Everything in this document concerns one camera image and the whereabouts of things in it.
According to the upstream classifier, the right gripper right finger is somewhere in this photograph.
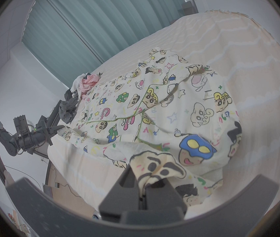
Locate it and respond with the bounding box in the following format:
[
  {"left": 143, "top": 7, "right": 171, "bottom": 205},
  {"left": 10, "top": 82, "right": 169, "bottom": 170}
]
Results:
[{"left": 144, "top": 177, "right": 188, "bottom": 216}]

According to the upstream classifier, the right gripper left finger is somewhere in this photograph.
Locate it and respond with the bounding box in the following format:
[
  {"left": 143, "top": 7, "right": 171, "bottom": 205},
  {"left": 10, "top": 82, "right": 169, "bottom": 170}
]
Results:
[{"left": 99, "top": 165, "right": 143, "bottom": 222}]

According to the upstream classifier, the white printed pyjama top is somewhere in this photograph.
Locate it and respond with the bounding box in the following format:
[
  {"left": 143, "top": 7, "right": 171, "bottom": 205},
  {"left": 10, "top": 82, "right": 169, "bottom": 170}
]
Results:
[{"left": 56, "top": 47, "right": 243, "bottom": 205}]

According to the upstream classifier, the pile of clothes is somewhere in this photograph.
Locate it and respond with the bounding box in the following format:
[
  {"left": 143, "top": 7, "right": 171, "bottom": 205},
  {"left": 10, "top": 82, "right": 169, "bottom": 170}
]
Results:
[{"left": 71, "top": 72, "right": 103, "bottom": 96}]

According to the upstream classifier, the black garment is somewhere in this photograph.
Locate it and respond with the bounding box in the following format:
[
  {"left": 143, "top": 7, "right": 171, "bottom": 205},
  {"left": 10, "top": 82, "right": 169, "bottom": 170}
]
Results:
[{"left": 58, "top": 89, "right": 79, "bottom": 124}]

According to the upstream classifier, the pink garment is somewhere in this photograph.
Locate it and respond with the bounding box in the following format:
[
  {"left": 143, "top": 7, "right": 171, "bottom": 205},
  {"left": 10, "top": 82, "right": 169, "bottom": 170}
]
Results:
[{"left": 80, "top": 74, "right": 100, "bottom": 100}]

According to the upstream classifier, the blue-green curtain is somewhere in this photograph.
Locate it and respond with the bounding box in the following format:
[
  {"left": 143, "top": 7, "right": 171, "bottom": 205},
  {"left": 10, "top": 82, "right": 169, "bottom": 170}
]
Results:
[
  {"left": 81, "top": 0, "right": 193, "bottom": 66},
  {"left": 22, "top": 0, "right": 121, "bottom": 90}
]

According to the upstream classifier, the bed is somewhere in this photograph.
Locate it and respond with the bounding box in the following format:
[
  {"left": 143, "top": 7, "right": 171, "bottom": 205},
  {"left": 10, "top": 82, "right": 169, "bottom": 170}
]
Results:
[{"left": 45, "top": 0, "right": 280, "bottom": 220}]

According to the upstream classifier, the grey bedside table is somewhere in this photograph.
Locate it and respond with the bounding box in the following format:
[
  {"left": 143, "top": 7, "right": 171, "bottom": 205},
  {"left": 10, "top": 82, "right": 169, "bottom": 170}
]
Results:
[{"left": 181, "top": 2, "right": 194, "bottom": 16}]

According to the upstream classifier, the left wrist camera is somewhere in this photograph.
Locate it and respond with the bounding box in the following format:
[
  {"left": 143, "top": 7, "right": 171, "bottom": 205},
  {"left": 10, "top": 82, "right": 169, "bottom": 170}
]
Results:
[{"left": 13, "top": 115, "right": 31, "bottom": 136}]

